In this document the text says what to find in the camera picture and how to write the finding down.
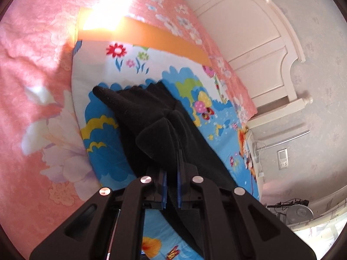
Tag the cartoon printed blanket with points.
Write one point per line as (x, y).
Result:
(113, 73)

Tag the white headboard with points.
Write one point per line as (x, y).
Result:
(244, 32)

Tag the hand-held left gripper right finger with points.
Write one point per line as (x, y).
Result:
(179, 189)

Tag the white wall socket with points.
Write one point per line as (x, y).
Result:
(283, 159)

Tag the pink floral bedspread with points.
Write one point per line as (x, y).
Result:
(35, 59)

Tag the light patterned curtain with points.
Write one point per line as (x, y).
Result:
(322, 230)

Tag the black pants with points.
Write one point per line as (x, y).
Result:
(151, 113)

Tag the grey round fan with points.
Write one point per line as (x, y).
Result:
(300, 213)

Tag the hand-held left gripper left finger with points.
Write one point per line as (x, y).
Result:
(163, 188)

